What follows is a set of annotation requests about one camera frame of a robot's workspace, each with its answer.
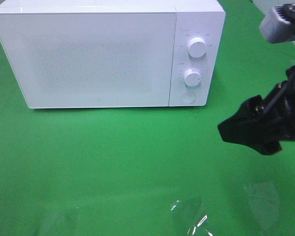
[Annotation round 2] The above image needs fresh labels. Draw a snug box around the round door release button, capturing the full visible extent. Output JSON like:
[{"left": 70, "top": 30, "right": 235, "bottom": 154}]
[{"left": 181, "top": 91, "right": 196, "bottom": 104}]

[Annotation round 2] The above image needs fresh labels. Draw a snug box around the upper white power knob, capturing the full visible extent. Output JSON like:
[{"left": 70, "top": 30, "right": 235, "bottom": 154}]
[{"left": 187, "top": 36, "right": 207, "bottom": 58}]

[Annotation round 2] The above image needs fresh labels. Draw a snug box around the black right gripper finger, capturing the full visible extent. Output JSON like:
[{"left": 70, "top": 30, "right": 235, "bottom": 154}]
[{"left": 217, "top": 95, "right": 282, "bottom": 155}]

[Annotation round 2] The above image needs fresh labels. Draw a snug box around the white microwave oven body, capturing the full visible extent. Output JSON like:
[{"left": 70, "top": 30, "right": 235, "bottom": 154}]
[{"left": 0, "top": 0, "right": 226, "bottom": 107}]

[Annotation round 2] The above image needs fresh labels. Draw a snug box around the white microwave door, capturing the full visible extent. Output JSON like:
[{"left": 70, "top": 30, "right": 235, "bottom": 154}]
[{"left": 0, "top": 13, "right": 176, "bottom": 108}]

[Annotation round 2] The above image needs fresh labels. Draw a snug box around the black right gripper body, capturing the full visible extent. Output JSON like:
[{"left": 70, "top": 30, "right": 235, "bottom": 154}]
[{"left": 263, "top": 65, "right": 295, "bottom": 141}]

